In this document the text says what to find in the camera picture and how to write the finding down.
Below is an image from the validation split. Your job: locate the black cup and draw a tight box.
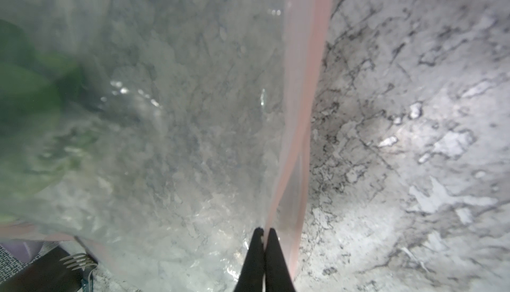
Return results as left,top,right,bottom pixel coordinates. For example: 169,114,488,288
1,248,82,292

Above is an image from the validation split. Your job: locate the green chinese cabbage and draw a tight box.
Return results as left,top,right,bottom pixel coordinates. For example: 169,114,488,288
1,20,104,223

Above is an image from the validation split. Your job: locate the purple plate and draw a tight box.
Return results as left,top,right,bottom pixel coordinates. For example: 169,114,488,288
1,240,44,264

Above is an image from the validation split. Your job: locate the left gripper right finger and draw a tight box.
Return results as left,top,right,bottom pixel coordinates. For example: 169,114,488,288
265,228,296,292

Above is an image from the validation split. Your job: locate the silver fork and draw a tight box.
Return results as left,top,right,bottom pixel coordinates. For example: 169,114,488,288
60,253,98,292

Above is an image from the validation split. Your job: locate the clear zip-top bag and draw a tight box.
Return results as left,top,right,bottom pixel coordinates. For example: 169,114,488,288
1,0,332,291

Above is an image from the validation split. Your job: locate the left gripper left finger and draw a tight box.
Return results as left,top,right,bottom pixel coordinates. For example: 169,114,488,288
234,228,264,292

